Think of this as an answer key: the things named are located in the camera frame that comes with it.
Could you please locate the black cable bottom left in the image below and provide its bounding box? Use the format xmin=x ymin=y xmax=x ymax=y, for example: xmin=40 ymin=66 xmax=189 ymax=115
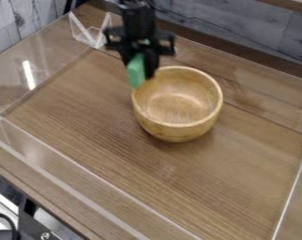
xmin=0 ymin=210 xmax=31 ymax=240

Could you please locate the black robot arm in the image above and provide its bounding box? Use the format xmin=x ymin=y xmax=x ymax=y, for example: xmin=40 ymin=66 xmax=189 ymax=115
xmin=103 ymin=0 xmax=177 ymax=80

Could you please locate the round wooden bowl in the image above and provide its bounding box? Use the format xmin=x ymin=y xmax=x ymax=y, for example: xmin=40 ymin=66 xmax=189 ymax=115
xmin=131 ymin=66 xmax=225 ymax=143

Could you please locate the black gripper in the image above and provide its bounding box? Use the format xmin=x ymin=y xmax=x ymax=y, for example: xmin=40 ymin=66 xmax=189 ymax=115
xmin=103 ymin=2 xmax=175 ymax=79

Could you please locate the green rectangular stick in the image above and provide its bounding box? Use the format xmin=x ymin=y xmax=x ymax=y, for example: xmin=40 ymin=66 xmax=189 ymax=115
xmin=127 ymin=53 xmax=146 ymax=88

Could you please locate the black table leg bracket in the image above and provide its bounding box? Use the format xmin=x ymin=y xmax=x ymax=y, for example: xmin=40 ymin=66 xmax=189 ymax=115
xmin=18 ymin=198 xmax=62 ymax=240

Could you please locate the clear acrylic corner bracket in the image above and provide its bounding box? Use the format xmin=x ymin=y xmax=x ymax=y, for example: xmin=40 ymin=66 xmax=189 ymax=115
xmin=70 ymin=12 xmax=111 ymax=49

